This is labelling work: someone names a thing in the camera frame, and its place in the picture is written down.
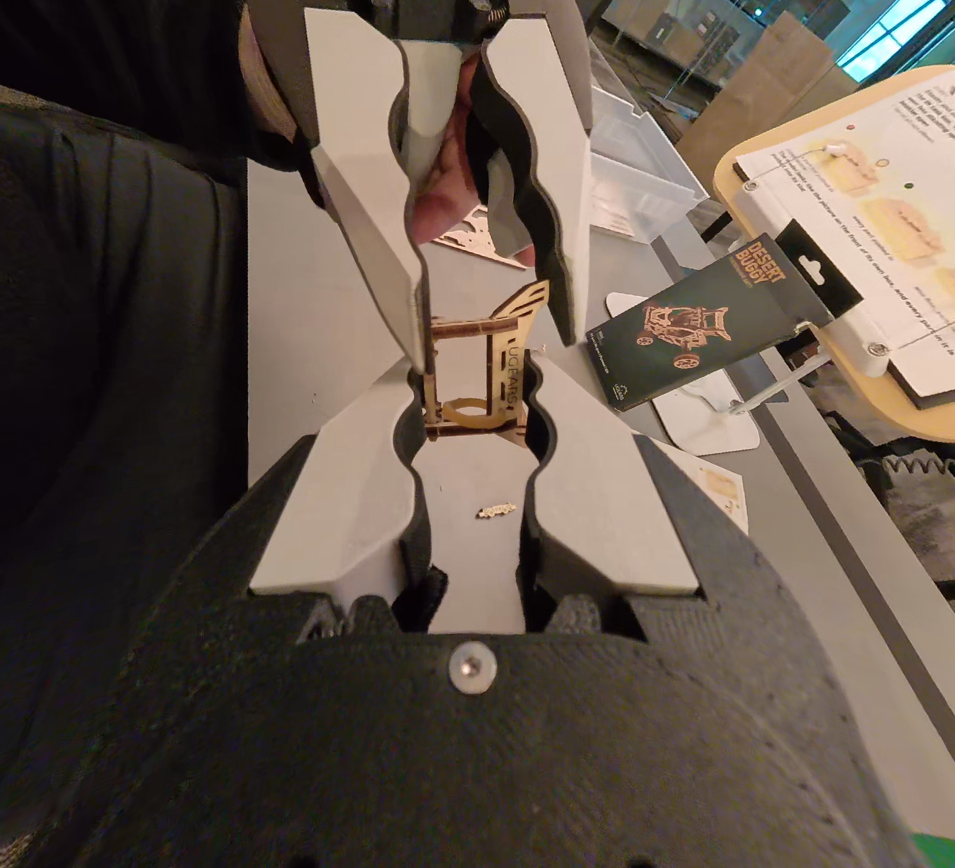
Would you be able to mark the clear plastic bin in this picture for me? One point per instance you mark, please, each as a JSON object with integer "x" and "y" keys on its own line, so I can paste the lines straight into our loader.
{"x": 634, "y": 167}

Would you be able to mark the wooden model assembly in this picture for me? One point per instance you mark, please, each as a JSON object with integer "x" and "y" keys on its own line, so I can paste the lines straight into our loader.
{"x": 501, "y": 361}

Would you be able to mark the person's black jacket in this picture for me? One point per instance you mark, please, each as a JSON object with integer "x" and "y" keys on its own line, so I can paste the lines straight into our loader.
{"x": 112, "y": 361}

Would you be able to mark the dark green model box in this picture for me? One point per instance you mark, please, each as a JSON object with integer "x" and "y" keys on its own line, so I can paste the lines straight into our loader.
{"x": 656, "y": 368}

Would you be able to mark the white clip bracket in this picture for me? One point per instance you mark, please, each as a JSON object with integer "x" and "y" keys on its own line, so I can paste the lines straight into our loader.
{"x": 858, "y": 338}

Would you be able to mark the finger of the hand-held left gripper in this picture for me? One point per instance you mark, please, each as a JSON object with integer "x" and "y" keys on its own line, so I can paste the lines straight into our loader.
{"x": 358, "y": 137}
{"x": 552, "y": 137}

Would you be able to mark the white stand base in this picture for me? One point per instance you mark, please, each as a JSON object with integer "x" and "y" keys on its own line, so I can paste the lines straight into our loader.
{"x": 709, "y": 420}

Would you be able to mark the printed instruction sheet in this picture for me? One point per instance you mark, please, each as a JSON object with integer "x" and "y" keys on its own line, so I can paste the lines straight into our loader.
{"x": 858, "y": 174}

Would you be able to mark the wooden display board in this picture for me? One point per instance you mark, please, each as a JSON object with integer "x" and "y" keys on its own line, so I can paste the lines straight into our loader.
{"x": 727, "y": 197}

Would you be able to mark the green plastic bin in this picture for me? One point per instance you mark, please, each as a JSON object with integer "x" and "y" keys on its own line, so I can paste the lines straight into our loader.
{"x": 936, "y": 854}

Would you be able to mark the person's left hand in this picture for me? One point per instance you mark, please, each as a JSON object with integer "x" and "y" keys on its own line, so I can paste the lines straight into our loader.
{"x": 448, "y": 197}

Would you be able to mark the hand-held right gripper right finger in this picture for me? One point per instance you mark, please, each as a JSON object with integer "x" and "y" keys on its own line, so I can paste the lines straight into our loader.
{"x": 619, "y": 510}

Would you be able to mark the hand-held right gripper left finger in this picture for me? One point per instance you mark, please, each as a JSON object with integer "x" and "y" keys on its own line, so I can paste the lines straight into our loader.
{"x": 328, "y": 510}

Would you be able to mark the small wooden strip part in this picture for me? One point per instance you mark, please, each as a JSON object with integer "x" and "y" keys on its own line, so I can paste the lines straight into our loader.
{"x": 496, "y": 510}

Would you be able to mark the laser-cut wooden sheet frame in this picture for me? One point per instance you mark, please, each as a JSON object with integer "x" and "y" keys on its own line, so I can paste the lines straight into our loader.
{"x": 470, "y": 245}

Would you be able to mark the yellow rubber band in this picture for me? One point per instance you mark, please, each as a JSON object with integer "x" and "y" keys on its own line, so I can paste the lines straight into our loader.
{"x": 470, "y": 422}

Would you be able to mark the brown paper bag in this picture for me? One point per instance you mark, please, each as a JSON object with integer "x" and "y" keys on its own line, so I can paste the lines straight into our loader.
{"x": 776, "y": 85}

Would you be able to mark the open instruction booklet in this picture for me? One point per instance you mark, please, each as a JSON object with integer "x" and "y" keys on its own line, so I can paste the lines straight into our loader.
{"x": 716, "y": 488}

